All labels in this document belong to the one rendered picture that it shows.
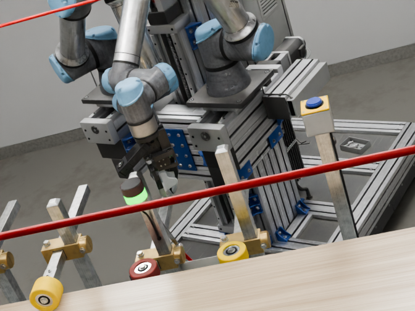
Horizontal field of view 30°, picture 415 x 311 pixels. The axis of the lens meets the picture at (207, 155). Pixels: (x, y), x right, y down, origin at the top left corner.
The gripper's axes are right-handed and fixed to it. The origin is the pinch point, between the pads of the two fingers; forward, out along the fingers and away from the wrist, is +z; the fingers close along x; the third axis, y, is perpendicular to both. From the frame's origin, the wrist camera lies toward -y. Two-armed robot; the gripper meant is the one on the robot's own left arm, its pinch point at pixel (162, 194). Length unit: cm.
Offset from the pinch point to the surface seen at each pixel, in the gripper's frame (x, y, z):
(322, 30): 225, 128, 70
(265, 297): -45.9, 13.0, 10.6
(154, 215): -8.8, -4.3, -0.1
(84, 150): 260, -30, 101
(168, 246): -8.5, -4.0, 11.5
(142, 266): -15.6, -12.3, 9.5
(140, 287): -22.2, -14.7, 10.6
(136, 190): -14.0, -6.2, -12.2
